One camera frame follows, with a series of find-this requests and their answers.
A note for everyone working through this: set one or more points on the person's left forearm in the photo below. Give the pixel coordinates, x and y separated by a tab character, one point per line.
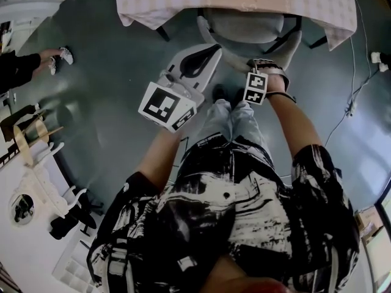
159	160

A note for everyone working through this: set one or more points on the person's black shoe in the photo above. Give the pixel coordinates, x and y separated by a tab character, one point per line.
239	96
219	91

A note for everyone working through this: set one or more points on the grey chair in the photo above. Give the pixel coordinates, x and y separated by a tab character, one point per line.
244	26

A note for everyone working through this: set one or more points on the black and white patterned shirt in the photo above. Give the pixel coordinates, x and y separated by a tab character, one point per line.
198	218

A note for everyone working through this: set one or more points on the light grey trousers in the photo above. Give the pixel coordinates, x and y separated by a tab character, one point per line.
226	121

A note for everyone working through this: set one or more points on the white compartment organizer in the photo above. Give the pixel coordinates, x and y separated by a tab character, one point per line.
73	273

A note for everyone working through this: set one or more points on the black office chair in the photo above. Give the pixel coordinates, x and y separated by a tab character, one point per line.
65	224

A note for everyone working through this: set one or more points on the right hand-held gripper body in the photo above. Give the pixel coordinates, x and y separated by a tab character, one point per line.
255	87

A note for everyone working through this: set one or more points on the white ornate vanity table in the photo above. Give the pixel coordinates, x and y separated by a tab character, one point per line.
46	182

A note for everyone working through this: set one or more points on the round mirror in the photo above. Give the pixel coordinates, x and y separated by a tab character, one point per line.
21	207

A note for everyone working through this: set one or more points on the person's face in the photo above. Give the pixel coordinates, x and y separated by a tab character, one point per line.
241	281

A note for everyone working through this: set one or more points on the person's right forearm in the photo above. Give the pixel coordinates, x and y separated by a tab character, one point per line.
293	124

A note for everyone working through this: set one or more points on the person's right hand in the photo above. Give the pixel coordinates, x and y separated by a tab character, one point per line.
276	85

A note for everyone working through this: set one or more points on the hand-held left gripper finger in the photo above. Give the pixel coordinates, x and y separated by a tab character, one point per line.
207	75
180	58

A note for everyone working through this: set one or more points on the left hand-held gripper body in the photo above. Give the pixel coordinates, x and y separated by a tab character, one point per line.
162	105

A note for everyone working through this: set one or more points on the cardboard box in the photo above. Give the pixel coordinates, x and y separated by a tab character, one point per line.
368	218

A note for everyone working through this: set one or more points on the round wooden stool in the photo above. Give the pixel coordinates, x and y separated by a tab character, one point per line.
23	145

